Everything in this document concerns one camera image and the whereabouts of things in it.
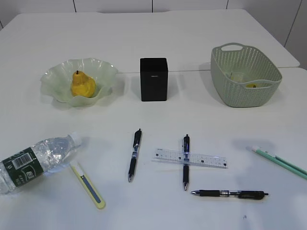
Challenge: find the black gel pen middle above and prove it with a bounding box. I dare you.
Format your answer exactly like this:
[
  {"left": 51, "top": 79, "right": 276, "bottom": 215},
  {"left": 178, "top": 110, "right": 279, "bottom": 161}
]
[{"left": 183, "top": 134, "right": 190, "bottom": 191}]

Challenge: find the black square pen holder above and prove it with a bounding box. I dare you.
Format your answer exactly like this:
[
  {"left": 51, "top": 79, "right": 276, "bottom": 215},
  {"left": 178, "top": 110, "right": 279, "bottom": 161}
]
[{"left": 140, "top": 57, "right": 168, "bottom": 102}]

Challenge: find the yellow pear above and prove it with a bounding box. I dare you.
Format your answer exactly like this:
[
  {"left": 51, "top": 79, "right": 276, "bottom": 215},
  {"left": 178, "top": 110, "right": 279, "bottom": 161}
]
[{"left": 71, "top": 70, "right": 96, "bottom": 98}]

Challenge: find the black gel pen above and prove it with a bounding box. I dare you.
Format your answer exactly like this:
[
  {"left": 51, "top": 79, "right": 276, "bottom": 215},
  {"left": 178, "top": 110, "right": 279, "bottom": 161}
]
[
  {"left": 183, "top": 134, "right": 190, "bottom": 191},
  {"left": 191, "top": 190, "right": 269, "bottom": 200},
  {"left": 128, "top": 128, "right": 142, "bottom": 183}
]

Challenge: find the black gel pen left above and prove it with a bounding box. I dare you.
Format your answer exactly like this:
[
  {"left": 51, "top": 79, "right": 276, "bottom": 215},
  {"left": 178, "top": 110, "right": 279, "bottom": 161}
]
[{"left": 128, "top": 128, "right": 142, "bottom": 183}]

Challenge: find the black gel pen bottom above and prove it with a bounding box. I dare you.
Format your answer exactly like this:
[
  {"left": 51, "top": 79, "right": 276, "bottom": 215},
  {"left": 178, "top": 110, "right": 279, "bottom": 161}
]
[{"left": 191, "top": 190, "right": 269, "bottom": 200}]

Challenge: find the green woven plastic basket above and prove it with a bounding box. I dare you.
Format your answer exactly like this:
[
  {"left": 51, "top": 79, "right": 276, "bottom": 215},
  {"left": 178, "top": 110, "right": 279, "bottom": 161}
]
[{"left": 211, "top": 43, "right": 282, "bottom": 108}]

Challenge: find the clear plastic water bottle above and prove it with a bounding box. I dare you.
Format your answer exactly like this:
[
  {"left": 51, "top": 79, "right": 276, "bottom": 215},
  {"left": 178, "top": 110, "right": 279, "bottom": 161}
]
[{"left": 0, "top": 133, "right": 82, "bottom": 195}]

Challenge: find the clear plastic ruler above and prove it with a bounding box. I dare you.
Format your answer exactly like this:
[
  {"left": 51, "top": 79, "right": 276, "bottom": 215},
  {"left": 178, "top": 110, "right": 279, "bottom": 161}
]
[{"left": 153, "top": 149, "right": 228, "bottom": 169}]

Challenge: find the green wavy glass plate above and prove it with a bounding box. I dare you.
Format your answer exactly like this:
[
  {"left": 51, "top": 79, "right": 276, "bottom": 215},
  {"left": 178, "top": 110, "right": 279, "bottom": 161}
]
[{"left": 41, "top": 58, "right": 118, "bottom": 107}]

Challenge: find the yellow utility knife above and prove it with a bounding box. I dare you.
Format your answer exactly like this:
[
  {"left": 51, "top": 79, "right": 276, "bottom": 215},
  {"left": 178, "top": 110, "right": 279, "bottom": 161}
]
[{"left": 70, "top": 161, "right": 106, "bottom": 209}]

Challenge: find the green white mechanical pencil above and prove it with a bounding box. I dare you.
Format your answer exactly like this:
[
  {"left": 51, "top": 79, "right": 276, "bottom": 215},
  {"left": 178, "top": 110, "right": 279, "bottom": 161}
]
[{"left": 246, "top": 146, "right": 307, "bottom": 180}]

